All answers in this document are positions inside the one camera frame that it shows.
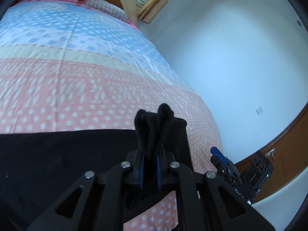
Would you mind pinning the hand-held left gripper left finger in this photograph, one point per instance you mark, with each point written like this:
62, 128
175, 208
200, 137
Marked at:
141, 173

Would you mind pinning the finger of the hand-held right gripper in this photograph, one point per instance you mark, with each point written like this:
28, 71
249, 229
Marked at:
217, 152

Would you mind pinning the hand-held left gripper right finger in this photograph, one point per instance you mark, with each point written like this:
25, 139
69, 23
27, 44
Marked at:
159, 173

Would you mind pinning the black pants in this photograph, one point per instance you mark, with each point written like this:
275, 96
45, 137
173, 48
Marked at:
60, 163

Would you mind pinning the brown wooden wardrobe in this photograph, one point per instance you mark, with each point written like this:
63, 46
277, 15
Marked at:
291, 144

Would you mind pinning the polka dot bedsheet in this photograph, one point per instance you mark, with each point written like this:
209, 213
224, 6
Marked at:
72, 77

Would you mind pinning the narrow yellow curtain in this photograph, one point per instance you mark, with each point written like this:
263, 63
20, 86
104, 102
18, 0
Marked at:
156, 4

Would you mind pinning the striped pillow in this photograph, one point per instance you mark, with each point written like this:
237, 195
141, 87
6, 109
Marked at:
105, 8

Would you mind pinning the white wall socket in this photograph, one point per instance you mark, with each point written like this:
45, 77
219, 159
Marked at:
259, 110

